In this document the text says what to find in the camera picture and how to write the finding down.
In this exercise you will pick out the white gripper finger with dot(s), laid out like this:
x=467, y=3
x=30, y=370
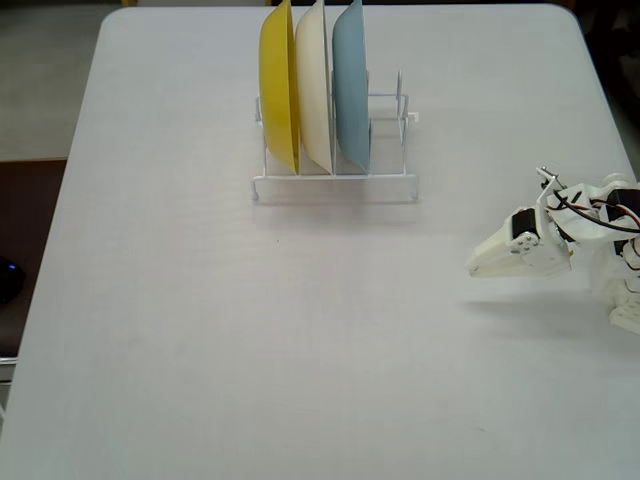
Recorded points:
x=515, y=266
x=492, y=252

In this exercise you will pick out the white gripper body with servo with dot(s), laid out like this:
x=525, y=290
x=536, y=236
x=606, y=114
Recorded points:
x=531, y=256

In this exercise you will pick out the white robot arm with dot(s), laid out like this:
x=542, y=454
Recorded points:
x=585, y=227

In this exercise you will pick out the light blue plate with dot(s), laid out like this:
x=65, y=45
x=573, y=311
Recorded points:
x=350, y=90

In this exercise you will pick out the cream white plate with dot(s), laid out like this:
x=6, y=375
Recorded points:
x=312, y=100

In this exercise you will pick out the yellow plate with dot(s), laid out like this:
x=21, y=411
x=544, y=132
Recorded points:
x=275, y=90

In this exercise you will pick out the black rounded object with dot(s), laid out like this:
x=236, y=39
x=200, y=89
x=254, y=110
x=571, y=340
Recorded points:
x=10, y=280

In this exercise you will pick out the white metal bar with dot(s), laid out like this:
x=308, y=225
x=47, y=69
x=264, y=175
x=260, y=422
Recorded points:
x=7, y=370

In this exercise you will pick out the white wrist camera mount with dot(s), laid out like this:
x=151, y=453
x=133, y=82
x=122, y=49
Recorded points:
x=547, y=189

